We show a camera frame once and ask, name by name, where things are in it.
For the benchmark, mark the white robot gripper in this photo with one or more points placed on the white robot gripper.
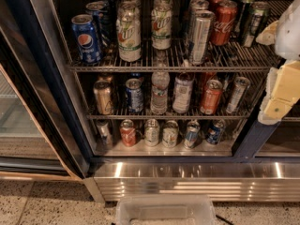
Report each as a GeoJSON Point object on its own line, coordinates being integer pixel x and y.
{"type": "Point", "coordinates": [290, 32]}

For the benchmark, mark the slim silver can middle shelf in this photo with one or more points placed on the slim silver can middle shelf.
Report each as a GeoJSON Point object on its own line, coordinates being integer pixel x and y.
{"type": "Point", "coordinates": [239, 89]}

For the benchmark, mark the red can middle shelf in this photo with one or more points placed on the red can middle shelf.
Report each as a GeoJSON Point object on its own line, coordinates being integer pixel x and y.
{"type": "Point", "coordinates": [211, 96]}

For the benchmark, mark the red can shelf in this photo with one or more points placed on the red can shelf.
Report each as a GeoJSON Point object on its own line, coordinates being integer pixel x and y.
{"type": "Point", "coordinates": [211, 96]}
{"type": "Point", "coordinates": [128, 132]}

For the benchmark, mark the red Coca-Cola can front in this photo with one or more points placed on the red Coca-Cola can front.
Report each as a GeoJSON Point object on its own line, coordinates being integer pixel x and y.
{"type": "Point", "coordinates": [226, 12]}

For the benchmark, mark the green can second row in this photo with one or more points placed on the green can second row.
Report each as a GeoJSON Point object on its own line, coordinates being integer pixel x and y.
{"type": "Point", "coordinates": [243, 6]}

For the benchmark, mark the tall silver can front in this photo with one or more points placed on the tall silver can front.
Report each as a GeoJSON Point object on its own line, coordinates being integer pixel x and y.
{"type": "Point", "coordinates": [200, 32]}

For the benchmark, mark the tall silver can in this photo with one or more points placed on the tall silver can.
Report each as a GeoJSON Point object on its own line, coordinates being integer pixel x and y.
{"type": "Point", "coordinates": [200, 32]}
{"type": "Point", "coordinates": [194, 6]}
{"type": "Point", "coordinates": [183, 10]}

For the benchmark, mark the blue Pepsi can bottom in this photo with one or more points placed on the blue Pepsi can bottom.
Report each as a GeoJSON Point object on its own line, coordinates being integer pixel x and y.
{"type": "Point", "coordinates": [215, 131]}

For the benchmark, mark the blue pepsi can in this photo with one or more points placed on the blue pepsi can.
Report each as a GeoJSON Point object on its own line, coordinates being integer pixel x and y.
{"type": "Point", "coordinates": [86, 35]}
{"type": "Point", "coordinates": [102, 17]}
{"type": "Point", "coordinates": [109, 7]}
{"type": "Point", "coordinates": [215, 131]}

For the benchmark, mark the blue silver can bottom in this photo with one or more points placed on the blue silver can bottom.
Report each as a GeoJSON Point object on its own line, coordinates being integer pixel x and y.
{"type": "Point", "coordinates": [191, 135]}

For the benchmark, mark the white can bottom shelf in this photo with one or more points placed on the white can bottom shelf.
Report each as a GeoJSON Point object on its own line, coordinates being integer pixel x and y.
{"type": "Point", "coordinates": [170, 134]}

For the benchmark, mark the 7UP can front centre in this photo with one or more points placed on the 7UP can front centre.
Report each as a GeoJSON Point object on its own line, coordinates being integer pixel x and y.
{"type": "Point", "coordinates": [161, 27]}

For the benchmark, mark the silver can bottom shelf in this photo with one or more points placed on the silver can bottom shelf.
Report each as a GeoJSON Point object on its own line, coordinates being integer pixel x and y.
{"type": "Point", "coordinates": [151, 132]}

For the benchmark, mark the blue can middle shelf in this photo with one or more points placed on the blue can middle shelf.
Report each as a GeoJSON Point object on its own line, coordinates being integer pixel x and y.
{"type": "Point", "coordinates": [134, 95]}

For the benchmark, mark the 7UP can front left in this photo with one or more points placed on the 7UP can front left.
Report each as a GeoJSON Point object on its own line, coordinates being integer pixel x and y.
{"type": "Point", "coordinates": [128, 27]}

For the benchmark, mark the red can bottom shelf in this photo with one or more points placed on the red can bottom shelf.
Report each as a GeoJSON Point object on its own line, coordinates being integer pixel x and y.
{"type": "Point", "coordinates": [128, 132]}

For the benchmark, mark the gold can middle shelf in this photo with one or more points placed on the gold can middle shelf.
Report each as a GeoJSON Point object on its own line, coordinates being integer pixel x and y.
{"type": "Point", "coordinates": [103, 95]}

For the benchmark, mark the dark can bottom left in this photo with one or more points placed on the dark can bottom left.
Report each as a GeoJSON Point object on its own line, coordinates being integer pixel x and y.
{"type": "Point", "coordinates": [105, 132]}

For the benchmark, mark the blue Pepsi can front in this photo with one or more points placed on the blue Pepsi can front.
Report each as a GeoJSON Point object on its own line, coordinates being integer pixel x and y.
{"type": "Point", "coordinates": [86, 35]}

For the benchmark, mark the open glass fridge door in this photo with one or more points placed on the open glass fridge door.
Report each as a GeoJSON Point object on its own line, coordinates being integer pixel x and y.
{"type": "Point", "coordinates": [42, 121]}

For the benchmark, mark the white labelled bottle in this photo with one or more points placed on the white labelled bottle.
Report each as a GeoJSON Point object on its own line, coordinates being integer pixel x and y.
{"type": "Point", "coordinates": [182, 91]}

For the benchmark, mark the clear water bottle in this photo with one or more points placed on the clear water bottle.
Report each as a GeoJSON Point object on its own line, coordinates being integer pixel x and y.
{"type": "Point", "coordinates": [159, 92]}

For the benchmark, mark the clear plastic bin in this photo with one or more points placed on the clear plastic bin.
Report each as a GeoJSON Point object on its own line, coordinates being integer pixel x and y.
{"type": "Point", "coordinates": [165, 209]}

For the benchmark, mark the top wire shelf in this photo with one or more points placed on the top wire shelf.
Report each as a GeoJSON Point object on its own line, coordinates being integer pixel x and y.
{"type": "Point", "coordinates": [230, 57]}

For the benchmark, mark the wire shelf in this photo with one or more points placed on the wire shelf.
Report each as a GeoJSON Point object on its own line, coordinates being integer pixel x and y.
{"type": "Point", "coordinates": [250, 100]}
{"type": "Point", "coordinates": [230, 57]}

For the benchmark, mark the middle wire shelf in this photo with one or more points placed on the middle wire shelf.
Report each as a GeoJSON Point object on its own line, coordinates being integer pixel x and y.
{"type": "Point", "coordinates": [250, 100]}

